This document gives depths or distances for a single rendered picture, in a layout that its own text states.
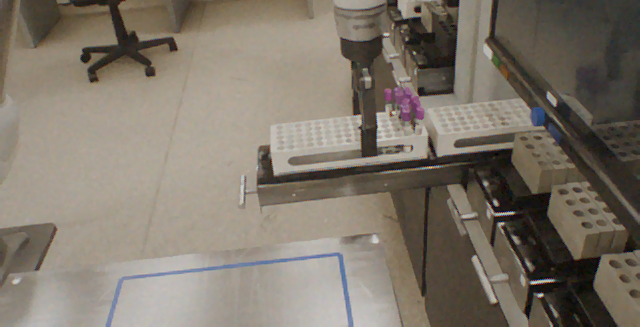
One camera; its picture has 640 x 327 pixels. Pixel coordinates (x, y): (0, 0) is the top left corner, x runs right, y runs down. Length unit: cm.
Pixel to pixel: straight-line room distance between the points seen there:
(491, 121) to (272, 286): 54
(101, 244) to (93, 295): 141
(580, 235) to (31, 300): 81
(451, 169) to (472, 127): 9
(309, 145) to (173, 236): 128
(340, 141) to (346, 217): 115
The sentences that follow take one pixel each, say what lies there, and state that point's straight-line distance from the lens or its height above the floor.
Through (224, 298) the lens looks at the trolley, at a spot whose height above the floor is 82.
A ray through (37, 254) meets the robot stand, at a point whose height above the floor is 70.
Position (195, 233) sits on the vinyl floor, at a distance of 224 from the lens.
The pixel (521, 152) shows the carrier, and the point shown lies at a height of 86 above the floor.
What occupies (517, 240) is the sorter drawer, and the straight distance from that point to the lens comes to 93.
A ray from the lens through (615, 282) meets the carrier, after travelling 83.
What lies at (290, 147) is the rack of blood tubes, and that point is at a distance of 106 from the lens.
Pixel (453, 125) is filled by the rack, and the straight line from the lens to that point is 111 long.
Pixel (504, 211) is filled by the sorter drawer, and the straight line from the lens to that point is 100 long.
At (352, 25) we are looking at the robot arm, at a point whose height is 109.
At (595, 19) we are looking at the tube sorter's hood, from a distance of 79.
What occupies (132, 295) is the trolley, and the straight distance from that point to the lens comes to 90.
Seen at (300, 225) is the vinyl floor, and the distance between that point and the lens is 218.
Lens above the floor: 144
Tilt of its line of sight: 34 degrees down
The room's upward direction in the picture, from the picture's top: 5 degrees counter-clockwise
